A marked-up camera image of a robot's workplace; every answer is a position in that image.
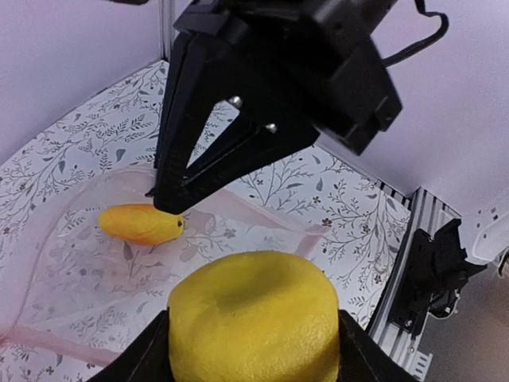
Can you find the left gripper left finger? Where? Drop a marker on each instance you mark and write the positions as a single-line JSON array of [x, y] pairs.
[[145, 359]]

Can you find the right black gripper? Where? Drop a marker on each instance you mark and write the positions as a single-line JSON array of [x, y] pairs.
[[226, 115]]

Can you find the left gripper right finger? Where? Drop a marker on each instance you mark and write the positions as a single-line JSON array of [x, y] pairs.
[[361, 359]]

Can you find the clear zip top bag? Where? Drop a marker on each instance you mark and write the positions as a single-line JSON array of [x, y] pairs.
[[71, 289]]

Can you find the yellow lemon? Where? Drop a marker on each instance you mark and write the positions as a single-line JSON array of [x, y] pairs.
[[255, 316]]

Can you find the orange yellow mango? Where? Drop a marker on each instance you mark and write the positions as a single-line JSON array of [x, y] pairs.
[[141, 224]]

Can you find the floral tablecloth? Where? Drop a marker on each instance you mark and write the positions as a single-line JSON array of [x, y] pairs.
[[118, 128]]

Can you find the right aluminium frame post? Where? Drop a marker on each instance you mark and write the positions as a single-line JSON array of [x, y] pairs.
[[166, 20]]

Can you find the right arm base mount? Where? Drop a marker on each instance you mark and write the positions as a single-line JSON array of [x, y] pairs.
[[436, 267]]

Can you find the front aluminium rail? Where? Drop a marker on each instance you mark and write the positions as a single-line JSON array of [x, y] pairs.
[[428, 213]]

